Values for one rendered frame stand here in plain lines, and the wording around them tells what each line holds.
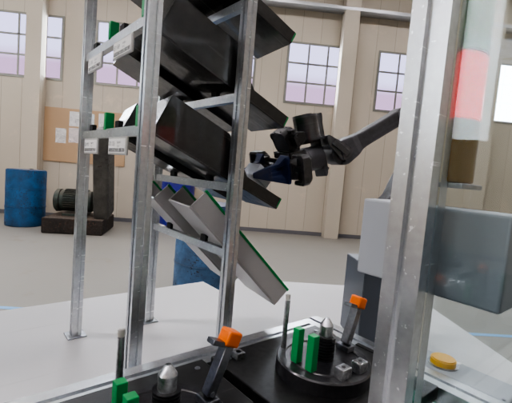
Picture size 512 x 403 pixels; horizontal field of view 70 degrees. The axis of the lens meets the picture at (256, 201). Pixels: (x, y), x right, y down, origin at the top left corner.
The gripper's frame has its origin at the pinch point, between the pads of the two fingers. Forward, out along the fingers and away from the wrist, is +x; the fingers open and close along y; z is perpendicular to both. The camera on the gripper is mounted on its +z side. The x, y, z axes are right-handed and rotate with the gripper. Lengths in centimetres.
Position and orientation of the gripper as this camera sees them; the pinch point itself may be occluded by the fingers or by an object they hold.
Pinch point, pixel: (260, 171)
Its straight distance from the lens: 78.1
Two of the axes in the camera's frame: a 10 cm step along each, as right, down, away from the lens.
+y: 5.8, 1.6, -8.0
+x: -8.1, 2.4, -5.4
